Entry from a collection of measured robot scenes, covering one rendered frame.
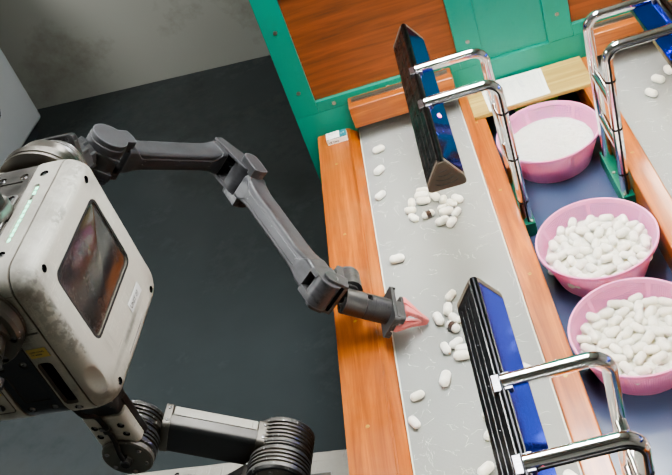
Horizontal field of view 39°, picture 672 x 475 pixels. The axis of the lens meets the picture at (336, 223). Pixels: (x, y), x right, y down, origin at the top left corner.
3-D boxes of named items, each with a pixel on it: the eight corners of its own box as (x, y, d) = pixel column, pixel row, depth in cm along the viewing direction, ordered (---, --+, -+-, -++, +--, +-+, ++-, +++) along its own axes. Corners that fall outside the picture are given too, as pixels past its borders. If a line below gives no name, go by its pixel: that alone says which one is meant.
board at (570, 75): (475, 121, 256) (474, 117, 255) (465, 93, 267) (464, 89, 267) (595, 85, 251) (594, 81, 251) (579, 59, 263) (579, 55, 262)
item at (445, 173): (429, 194, 192) (421, 167, 188) (394, 52, 241) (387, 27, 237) (467, 183, 191) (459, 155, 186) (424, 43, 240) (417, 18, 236)
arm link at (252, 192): (216, 187, 220) (239, 151, 216) (235, 190, 224) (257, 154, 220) (307, 316, 196) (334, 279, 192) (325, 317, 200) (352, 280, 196)
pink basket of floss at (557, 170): (568, 202, 233) (562, 172, 227) (483, 177, 251) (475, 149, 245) (624, 140, 244) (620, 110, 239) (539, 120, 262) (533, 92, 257)
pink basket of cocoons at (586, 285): (589, 329, 200) (583, 298, 195) (519, 265, 221) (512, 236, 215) (689, 268, 205) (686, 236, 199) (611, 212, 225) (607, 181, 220)
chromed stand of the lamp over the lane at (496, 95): (462, 255, 230) (418, 106, 203) (449, 206, 245) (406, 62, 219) (538, 234, 227) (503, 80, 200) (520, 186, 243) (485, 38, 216)
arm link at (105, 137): (211, 164, 228) (231, 131, 224) (245, 200, 222) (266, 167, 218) (64, 161, 191) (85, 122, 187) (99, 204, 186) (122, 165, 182)
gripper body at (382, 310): (397, 287, 205) (366, 278, 203) (403, 319, 197) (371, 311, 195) (385, 307, 209) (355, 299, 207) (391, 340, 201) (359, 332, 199)
